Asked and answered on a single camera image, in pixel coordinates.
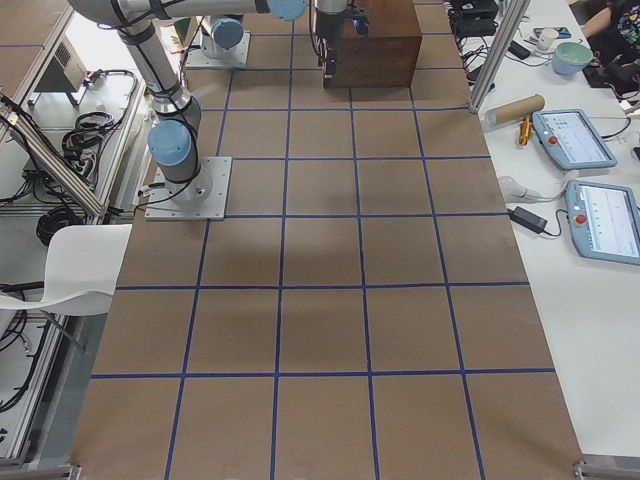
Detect dark wooden drawer box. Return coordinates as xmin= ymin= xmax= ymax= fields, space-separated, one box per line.
xmin=323 ymin=0 xmax=422 ymax=89

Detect white chair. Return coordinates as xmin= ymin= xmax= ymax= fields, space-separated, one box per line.
xmin=1 ymin=224 xmax=132 ymax=317

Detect blue teach pendant near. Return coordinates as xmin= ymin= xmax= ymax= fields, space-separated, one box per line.
xmin=565 ymin=180 xmax=639 ymax=265

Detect black smartphone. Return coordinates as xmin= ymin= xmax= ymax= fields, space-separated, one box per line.
xmin=508 ymin=41 xmax=531 ymax=60

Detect aluminium frame post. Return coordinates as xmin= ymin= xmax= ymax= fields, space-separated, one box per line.
xmin=468 ymin=0 xmax=530 ymax=113

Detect blue teach pendant far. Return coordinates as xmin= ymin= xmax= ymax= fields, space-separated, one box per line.
xmin=532 ymin=109 xmax=617 ymax=171

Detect black power adapter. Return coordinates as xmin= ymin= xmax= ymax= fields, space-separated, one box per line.
xmin=508 ymin=206 xmax=548 ymax=234

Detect green bowl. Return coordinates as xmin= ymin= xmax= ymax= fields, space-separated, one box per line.
xmin=551 ymin=42 xmax=594 ymax=76

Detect blue teach pendant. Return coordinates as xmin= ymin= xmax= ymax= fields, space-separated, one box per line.
xmin=532 ymin=109 xmax=617 ymax=171
xmin=565 ymin=180 xmax=639 ymax=265

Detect white paper cup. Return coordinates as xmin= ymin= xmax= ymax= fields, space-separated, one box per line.
xmin=536 ymin=28 xmax=559 ymax=53

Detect yellow utility knife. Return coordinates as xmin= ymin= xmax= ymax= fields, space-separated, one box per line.
xmin=518 ymin=116 xmax=532 ymax=146

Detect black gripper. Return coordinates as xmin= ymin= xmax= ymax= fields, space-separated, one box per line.
xmin=312 ymin=0 xmax=369 ymax=79

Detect cardboard tube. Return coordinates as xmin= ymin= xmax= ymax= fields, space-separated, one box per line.
xmin=485 ymin=94 xmax=546 ymax=127

